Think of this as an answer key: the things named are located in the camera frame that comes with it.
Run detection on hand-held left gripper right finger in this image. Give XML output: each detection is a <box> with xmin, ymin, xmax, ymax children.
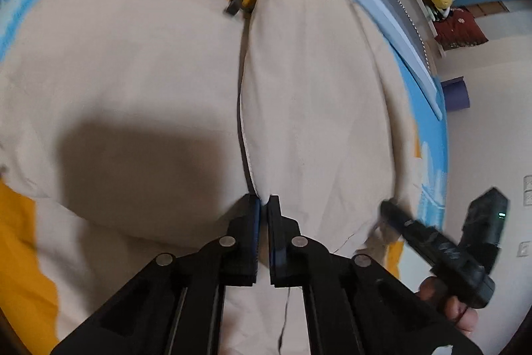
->
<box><xmin>266</xmin><ymin>195</ymin><xmax>485</xmax><ymax>355</ymax></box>

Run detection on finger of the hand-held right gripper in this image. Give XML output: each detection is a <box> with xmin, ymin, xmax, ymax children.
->
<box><xmin>380</xmin><ymin>200</ymin><xmax>462</xmax><ymax>269</ymax></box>

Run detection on grey mattress with dotted trim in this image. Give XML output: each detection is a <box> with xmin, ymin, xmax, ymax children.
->
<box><xmin>372</xmin><ymin>0</ymin><xmax>440</xmax><ymax>86</ymax></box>

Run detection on beige and orange hooded jacket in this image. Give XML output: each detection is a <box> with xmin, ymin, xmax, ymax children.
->
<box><xmin>0</xmin><ymin>0</ymin><xmax>420</xmax><ymax>355</ymax></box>

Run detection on person's right hand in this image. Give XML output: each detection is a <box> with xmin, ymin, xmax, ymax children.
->
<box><xmin>416</xmin><ymin>276</ymin><xmax>478</xmax><ymax>336</ymax></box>

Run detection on dark red cushion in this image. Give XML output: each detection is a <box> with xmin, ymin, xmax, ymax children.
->
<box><xmin>434</xmin><ymin>6</ymin><xmax>489</xmax><ymax>50</ymax></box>

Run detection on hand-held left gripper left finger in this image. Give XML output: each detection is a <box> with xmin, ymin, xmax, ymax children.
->
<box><xmin>50</xmin><ymin>194</ymin><xmax>262</xmax><ymax>355</ymax></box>

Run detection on light blue patterned bed sheet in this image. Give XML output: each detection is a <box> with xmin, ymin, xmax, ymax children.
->
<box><xmin>0</xmin><ymin>0</ymin><xmax>452</xmax><ymax>239</ymax></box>

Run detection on yellow plush toys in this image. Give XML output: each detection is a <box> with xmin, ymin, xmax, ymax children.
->
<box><xmin>391</xmin><ymin>0</ymin><xmax>446</xmax><ymax>59</ymax></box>

